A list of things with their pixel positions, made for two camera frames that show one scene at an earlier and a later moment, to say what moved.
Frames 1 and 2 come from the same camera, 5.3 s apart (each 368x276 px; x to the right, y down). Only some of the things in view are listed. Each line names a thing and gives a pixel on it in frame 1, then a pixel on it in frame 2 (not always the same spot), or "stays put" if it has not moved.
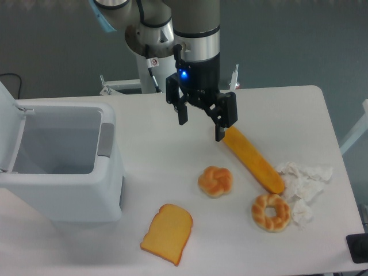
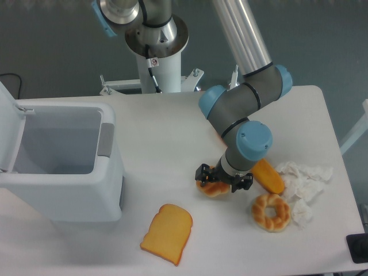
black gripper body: (199, 81) to (218, 174)
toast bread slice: (168, 233) stays put
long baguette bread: (264, 173) stays put
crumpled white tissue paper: (302, 183) stays put
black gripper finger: (223, 112) to (244, 183)
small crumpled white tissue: (302, 214) stays put
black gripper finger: (175, 96) to (205, 173)
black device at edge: (357, 244) stays put
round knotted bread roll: (215, 181) stays put
